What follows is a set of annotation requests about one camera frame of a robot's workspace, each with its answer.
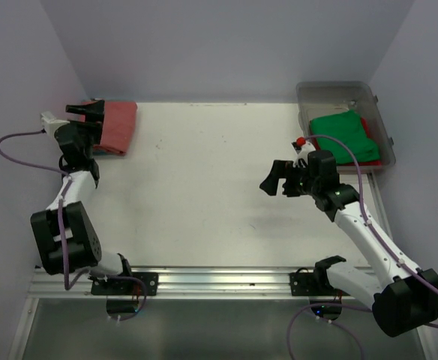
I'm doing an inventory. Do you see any salmon pink t shirt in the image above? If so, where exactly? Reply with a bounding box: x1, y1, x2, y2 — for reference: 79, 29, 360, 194
93, 100, 137, 154

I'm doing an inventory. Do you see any clear plastic bin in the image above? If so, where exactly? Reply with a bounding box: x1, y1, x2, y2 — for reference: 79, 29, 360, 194
295, 81, 396, 173

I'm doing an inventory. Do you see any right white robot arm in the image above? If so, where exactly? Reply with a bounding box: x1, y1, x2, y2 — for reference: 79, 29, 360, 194
259, 150, 438, 337

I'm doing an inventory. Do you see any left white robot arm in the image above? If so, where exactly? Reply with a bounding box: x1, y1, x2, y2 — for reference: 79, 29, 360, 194
30, 100, 132, 289

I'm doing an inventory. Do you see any blue folded t shirt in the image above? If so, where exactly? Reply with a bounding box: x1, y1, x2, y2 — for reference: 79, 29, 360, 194
93, 148, 126, 157

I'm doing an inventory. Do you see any green folded t shirt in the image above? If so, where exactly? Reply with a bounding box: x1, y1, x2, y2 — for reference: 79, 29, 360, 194
310, 110, 380, 165

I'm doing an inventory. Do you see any red folded t shirt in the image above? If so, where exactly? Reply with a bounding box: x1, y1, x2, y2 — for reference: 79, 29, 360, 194
310, 111, 381, 166

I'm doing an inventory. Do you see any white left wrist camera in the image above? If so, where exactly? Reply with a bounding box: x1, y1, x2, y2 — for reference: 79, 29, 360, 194
40, 112, 70, 137

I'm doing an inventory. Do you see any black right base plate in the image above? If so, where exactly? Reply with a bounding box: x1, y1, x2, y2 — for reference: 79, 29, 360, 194
289, 272, 348, 297

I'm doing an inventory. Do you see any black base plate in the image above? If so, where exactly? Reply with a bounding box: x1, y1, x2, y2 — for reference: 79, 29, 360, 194
90, 272, 159, 296
289, 272, 348, 297

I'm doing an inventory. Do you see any aluminium mounting rail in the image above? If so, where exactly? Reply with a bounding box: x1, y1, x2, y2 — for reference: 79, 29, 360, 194
27, 266, 418, 300

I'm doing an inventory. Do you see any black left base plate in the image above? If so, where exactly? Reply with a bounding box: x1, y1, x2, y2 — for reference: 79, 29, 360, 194
90, 272, 159, 296

